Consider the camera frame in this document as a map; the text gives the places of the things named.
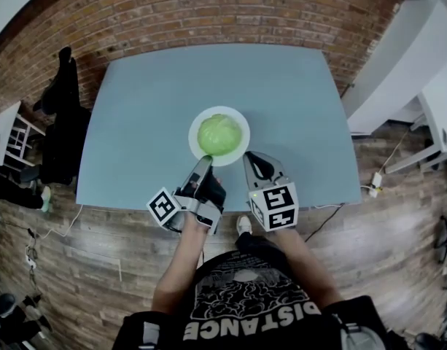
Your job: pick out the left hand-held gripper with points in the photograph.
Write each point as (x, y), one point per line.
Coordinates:
(163, 207)

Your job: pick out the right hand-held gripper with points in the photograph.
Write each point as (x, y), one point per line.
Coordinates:
(278, 206)

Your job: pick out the green cabbage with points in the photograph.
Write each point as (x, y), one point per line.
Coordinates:
(219, 133)

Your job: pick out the white plate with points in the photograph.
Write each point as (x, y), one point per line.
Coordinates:
(245, 122)

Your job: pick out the person's left forearm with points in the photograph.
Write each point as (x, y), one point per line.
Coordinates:
(179, 268)

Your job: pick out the person's right forearm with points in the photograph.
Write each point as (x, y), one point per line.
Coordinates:
(307, 268)

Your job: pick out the white desk with blue panel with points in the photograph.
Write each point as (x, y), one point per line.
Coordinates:
(154, 122)

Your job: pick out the person's white shoe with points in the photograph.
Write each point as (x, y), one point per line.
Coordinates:
(244, 224)

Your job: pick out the person's black trousers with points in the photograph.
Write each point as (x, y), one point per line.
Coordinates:
(254, 243)

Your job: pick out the white power strip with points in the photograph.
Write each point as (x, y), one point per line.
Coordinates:
(31, 256)
(375, 184)

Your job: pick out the person's black printed t-shirt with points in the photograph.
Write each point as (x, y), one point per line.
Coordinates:
(245, 305)

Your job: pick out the black coat on rack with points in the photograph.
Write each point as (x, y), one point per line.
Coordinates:
(64, 122)

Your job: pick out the large white desk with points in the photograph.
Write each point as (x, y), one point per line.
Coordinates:
(398, 68)

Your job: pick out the white side table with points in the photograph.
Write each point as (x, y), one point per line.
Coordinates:
(11, 133)

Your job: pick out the black floor equipment pile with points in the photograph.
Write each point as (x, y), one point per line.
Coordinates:
(11, 323)

